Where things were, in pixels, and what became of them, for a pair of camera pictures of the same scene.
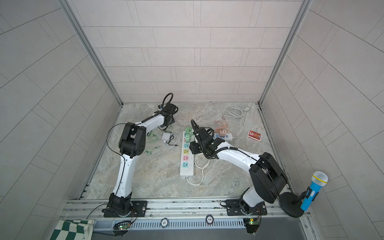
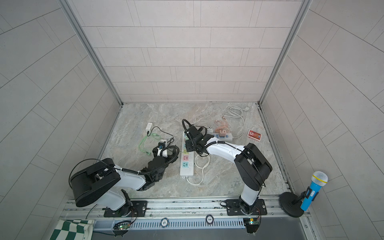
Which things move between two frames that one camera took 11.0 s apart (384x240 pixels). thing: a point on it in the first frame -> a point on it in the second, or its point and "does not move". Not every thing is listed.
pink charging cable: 225,126 does not move
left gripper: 172,120 -> 172,158
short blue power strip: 228,137 does not move
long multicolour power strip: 187,159 does not move
